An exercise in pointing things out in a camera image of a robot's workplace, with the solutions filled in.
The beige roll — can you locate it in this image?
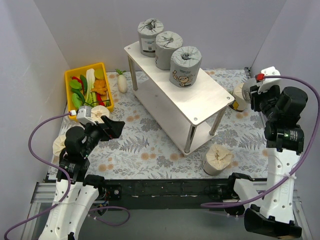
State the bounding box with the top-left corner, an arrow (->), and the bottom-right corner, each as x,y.
229,83 -> 248,112
90,105 -> 111,124
202,144 -> 234,176
52,134 -> 66,156

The grey roll with cartoon label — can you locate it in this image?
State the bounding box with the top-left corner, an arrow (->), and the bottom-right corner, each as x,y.
155,31 -> 183,71

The grey roll with QR label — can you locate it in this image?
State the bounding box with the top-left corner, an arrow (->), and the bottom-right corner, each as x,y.
137,18 -> 164,58

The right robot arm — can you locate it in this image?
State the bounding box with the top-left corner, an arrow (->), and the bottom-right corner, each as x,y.
226,85 -> 308,239

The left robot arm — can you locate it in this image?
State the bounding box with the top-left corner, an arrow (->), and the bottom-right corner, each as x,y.
39,116 -> 125,240

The white two-tier shelf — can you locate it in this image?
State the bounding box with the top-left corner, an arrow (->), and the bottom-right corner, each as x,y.
124,42 -> 235,156

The floral table mat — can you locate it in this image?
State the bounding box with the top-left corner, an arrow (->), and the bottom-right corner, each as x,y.
48,69 -> 280,180

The white bok choy toy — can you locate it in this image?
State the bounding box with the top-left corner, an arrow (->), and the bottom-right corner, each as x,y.
85,68 -> 95,98

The green leafy vegetable toy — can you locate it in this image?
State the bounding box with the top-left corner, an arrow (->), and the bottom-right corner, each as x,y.
71,93 -> 84,110

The orange ginger toy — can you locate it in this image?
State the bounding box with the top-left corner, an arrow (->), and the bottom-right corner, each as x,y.
91,79 -> 108,96

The white radish toy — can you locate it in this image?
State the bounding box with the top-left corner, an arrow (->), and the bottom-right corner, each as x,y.
115,69 -> 128,93

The green pepper toy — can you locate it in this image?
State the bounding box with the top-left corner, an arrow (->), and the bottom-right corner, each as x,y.
80,74 -> 88,96

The yellow green fruit toy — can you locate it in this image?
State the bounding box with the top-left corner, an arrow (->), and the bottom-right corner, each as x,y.
94,68 -> 105,80

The red chili toy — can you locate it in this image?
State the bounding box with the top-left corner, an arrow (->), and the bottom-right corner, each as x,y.
71,76 -> 83,85

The yellow plastic bin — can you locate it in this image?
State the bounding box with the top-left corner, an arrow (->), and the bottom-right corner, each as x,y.
64,62 -> 114,112

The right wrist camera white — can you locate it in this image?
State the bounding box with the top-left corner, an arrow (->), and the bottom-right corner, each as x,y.
255,66 -> 281,94

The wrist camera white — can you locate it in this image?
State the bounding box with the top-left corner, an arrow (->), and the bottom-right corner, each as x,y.
255,66 -> 281,94
69,105 -> 98,126

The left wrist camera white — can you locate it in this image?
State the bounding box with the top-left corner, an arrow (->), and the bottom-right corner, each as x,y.
69,105 -> 98,126

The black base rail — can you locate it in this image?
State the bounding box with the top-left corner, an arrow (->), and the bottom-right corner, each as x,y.
104,178 -> 239,210

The aluminium frame rail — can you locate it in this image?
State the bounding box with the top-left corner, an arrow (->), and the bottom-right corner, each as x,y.
22,66 -> 313,240

